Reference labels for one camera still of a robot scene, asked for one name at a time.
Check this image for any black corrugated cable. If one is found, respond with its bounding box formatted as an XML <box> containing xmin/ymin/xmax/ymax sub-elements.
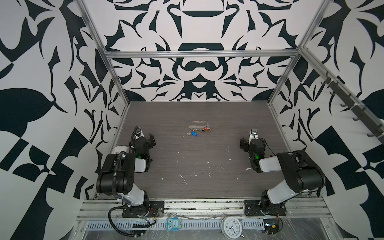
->
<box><xmin>107</xmin><ymin>205</ymin><xmax>157</xmax><ymax>238</ymax></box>

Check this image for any black wall hook rail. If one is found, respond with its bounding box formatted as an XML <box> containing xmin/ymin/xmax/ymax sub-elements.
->
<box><xmin>322</xmin><ymin>71</ymin><xmax>384</xmax><ymax>145</ymax></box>

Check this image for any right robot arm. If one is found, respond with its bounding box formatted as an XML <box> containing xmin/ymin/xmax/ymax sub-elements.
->
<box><xmin>240</xmin><ymin>138</ymin><xmax>326</xmax><ymax>213</ymax></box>

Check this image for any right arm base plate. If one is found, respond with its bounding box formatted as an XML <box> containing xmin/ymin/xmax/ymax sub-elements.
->
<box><xmin>244</xmin><ymin>200</ymin><xmax>287</xmax><ymax>217</ymax></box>

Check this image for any small circuit board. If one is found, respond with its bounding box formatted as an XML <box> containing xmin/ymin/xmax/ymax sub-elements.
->
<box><xmin>264</xmin><ymin>218</ymin><xmax>284</xmax><ymax>236</ymax></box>

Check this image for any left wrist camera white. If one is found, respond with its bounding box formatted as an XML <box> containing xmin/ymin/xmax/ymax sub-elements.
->
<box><xmin>132</xmin><ymin>127</ymin><xmax>144</xmax><ymax>141</ymax></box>

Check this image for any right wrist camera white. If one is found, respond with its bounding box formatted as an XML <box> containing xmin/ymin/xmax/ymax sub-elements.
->
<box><xmin>249</xmin><ymin>129</ymin><xmax>259</xmax><ymax>143</ymax></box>

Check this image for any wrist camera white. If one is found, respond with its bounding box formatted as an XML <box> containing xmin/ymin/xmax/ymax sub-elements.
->
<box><xmin>132</xmin><ymin>127</ymin><xmax>144</xmax><ymax>141</ymax></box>
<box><xmin>249</xmin><ymin>129</ymin><xmax>259</xmax><ymax>143</ymax></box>

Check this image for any white alarm clock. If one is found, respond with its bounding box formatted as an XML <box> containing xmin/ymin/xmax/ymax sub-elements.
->
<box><xmin>221</xmin><ymin>217</ymin><xmax>243</xmax><ymax>240</ymax></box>

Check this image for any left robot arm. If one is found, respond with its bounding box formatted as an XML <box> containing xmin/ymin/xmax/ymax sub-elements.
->
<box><xmin>96</xmin><ymin>134</ymin><xmax>156</xmax><ymax>209</ymax></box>

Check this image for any white slotted cable duct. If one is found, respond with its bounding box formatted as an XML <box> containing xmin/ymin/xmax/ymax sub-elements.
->
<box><xmin>87</xmin><ymin>219</ymin><xmax>265</xmax><ymax>231</ymax></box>

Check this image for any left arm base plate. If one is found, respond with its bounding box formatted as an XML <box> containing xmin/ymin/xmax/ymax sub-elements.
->
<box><xmin>122</xmin><ymin>201</ymin><xmax>165</xmax><ymax>218</ymax></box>

